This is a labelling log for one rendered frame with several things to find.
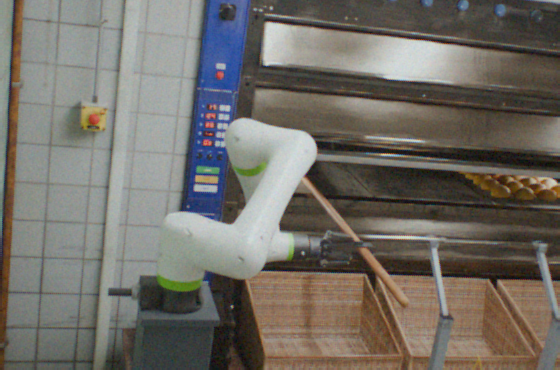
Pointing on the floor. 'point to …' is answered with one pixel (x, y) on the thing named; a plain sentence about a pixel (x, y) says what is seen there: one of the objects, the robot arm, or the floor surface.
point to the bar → (443, 289)
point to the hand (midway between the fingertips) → (361, 250)
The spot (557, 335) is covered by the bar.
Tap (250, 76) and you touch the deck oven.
